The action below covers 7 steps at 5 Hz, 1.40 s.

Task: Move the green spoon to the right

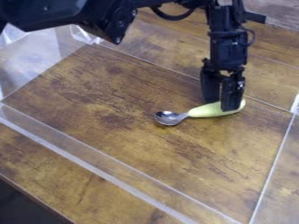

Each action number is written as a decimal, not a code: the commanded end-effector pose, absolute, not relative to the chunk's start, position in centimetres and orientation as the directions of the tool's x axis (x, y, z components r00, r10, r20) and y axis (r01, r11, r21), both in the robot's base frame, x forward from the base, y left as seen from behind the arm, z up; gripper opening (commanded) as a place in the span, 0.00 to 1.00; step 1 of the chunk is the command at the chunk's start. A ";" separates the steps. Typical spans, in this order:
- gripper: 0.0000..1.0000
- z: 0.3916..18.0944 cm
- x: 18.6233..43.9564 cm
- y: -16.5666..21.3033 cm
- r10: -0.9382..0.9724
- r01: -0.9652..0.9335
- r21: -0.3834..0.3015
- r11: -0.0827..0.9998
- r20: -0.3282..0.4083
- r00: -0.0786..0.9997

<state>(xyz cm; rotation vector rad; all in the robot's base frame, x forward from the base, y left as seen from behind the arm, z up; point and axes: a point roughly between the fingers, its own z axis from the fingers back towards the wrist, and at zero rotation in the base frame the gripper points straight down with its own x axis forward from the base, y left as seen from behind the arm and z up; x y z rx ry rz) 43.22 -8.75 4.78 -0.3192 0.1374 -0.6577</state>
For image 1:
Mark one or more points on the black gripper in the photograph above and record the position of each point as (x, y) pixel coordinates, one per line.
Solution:
(229, 54)

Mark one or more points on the green handled metal spoon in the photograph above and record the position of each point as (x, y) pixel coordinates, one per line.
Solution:
(170, 118)

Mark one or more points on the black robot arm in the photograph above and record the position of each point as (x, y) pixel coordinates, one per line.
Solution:
(106, 18)

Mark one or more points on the black strip on table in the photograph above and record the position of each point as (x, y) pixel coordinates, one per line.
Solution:
(255, 17)

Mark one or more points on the clear acrylic corner bracket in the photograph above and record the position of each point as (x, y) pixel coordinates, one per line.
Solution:
(84, 37)

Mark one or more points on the clear acrylic enclosure wall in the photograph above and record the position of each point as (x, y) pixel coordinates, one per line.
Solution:
(222, 170)

